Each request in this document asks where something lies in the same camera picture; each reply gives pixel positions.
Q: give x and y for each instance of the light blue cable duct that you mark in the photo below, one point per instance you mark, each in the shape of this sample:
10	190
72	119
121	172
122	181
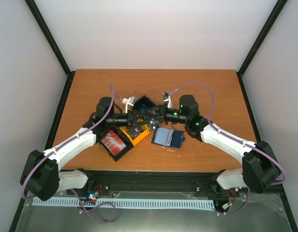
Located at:
129	203

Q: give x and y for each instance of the blue card stack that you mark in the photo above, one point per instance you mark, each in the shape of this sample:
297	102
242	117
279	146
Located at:
143	108

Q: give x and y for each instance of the metal base plate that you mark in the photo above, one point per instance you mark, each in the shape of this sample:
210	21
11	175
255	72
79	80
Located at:
249	213

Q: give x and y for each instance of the black card in yellow bin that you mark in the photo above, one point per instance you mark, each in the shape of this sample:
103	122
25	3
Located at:
134	133

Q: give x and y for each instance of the yellow bin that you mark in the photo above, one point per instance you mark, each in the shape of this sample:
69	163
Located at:
125	131

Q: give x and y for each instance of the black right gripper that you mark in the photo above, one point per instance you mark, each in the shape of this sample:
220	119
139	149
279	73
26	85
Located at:
162	112

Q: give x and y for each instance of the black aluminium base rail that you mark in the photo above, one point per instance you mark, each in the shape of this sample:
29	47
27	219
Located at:
106	182

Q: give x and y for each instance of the blue card holder wallet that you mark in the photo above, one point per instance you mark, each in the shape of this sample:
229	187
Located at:
168	138

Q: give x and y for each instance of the black frame post right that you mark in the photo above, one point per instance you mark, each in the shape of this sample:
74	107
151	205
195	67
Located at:
274	14

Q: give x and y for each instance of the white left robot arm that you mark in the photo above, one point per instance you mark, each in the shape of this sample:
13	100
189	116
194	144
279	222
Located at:
106	116

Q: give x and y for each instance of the black bin with red cards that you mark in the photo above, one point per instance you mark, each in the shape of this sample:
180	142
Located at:
124	139

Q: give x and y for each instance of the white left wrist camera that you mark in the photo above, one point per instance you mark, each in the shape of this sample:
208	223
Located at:
129	103

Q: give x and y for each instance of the black VIP card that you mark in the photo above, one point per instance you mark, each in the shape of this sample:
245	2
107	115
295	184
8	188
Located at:
153	124

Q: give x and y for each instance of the red card stack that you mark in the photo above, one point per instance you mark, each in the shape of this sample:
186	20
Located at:
113	143

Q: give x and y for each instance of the black frame post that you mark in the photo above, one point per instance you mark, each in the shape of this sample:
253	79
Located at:
274	14
48	36

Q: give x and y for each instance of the black frame post left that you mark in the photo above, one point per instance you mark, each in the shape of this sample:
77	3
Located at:
48	36

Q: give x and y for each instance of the black bin with blue cards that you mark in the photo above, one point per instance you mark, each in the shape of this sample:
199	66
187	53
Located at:
143	100

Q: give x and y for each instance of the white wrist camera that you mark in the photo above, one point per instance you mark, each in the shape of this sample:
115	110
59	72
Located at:
129	103
167	99

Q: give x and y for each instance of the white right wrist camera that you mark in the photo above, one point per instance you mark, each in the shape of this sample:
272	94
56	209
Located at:
167	99

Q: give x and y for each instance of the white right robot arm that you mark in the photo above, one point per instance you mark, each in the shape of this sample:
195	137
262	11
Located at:
259	167

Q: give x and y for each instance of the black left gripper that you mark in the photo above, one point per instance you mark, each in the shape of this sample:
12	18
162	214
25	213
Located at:
132	118

